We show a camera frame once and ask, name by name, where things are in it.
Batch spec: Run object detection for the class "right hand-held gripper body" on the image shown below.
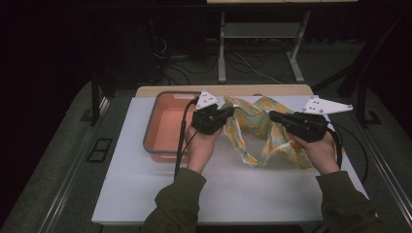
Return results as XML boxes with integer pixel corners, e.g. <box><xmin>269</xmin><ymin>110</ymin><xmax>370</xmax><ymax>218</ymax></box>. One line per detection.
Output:
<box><xmin>281</xmin><ymin>95</ymin><xmax>355</xmax><ymax>144</ymax></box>

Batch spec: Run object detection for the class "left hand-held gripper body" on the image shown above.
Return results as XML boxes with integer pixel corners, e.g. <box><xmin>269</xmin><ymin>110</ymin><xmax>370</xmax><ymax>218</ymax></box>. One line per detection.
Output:
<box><xmin>190</xmin><ymin>89</ymin><xmax>226</xmax><ymax>136</ymax></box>

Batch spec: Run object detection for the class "orange print cloth bag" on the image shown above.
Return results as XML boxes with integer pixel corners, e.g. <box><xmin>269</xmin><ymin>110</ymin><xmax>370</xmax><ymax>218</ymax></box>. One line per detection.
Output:
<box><xmin>221</xmin><ymin>94</ymin><xmax>346</xmax><ymax>170</ymax></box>

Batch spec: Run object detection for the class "orange basket with grey rim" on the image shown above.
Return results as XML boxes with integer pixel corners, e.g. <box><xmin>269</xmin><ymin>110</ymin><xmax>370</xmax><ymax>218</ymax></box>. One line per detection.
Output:
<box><xmin>142</xmin><ymin>90</ymin><xmax>209</xmax><ymax>164</ymax></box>

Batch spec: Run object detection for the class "person's right hand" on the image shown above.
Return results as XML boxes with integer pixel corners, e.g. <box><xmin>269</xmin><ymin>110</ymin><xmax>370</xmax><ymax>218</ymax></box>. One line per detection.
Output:
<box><xmin>289</xmin><ymin>130</ymin><xmax>341</xmax><ymax>176</ymax></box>

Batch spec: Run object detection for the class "person's left hand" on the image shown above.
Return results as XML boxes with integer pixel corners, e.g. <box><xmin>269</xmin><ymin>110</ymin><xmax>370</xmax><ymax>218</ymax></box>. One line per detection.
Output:
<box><xmin>184</xmin><ymin>123</ymin><xmax>225</xmax><ymax>176</ymax></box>

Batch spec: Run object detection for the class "dark metal stand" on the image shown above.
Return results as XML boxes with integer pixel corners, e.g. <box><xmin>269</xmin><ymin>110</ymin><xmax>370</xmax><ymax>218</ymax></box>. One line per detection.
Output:
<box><xmin>81</xmin><ymin>68</ymin><xmax>117</xmax><ymax>128</ymax></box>
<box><xmin>355</xmin><ymin>72</ymin><xmax>384</xmax><ymax>129</ymax></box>

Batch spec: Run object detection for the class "white table board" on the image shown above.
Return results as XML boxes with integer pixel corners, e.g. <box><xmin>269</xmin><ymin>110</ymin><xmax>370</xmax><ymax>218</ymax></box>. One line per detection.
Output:
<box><xmin>91</xmin><ymin>94</ymin><xmax>375</xmax><ymax>226</ymax></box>

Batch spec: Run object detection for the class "black floor socket plate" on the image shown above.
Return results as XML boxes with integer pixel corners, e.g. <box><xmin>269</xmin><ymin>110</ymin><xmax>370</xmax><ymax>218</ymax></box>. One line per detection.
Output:
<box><xmin>86</xmin><ymin>137</ymin><xmax>114</xmax><ymax>164</ymax></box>

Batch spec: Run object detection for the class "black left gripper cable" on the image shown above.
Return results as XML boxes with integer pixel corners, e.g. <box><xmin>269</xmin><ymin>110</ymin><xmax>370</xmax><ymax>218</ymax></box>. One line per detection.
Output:
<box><xmin>173</xmin><ymin>98</ymin><xmax>199</xmax><ymax>181</ymax></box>

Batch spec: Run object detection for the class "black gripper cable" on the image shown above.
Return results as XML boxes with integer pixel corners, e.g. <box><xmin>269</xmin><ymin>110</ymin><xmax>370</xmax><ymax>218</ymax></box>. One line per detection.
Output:
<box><xmin>326</xmin><ymin>123</ymin><xmax>344</xmax><ymax>170</ymax></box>
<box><xmin>173</xmin><ymin>98</ymin><xmax>199</xmax><ymax>181</ymax></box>

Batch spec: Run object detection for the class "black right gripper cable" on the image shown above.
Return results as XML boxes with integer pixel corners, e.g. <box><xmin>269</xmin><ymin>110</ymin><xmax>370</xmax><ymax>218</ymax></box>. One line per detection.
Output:
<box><xmin>326</xmin><ymin>123</ymin><xmax>344</xmax><ymax>170</ymax></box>

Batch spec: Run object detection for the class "white floor cable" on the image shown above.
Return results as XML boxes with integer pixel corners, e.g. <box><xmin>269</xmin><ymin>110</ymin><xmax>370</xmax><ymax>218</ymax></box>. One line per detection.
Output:
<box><xmin>232</xmin><ymin>52</ymin><xmax>284</xmax><ymax>85</ymax></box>

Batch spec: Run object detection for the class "black floor cable tangle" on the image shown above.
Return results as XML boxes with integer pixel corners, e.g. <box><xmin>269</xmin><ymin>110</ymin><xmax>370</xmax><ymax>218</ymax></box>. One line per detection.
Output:
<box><xmin>152</xmin><ymin>17</ymin><xmax>263</xmax><ymax>86</ymax></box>

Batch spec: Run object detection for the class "white desk with metal frame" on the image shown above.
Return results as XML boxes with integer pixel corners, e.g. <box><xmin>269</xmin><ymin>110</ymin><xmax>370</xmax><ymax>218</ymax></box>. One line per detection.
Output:
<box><xmin>206</xmin><ymin>0</ymin><xmax>360</xmax><ymax>84</ymax></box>

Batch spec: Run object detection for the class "thin black cable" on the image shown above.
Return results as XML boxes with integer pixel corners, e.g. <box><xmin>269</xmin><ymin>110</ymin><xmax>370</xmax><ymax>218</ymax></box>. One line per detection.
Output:
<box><xmin>329</xmin><ymin>120</ymin><xmax>370</xmax><ymax>184</ymax></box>

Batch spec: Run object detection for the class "aluminium floor rail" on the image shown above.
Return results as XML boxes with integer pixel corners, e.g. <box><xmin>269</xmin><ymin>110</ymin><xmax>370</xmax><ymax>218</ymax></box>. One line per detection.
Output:
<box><xmin>38</xmin><ymin>96</ymin><xmax>112</xmax><ymax>233</ymax></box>
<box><xmin>361</xmin><ymin>125</ymin><xmax>412</xmax><ymax>221</ymax></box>

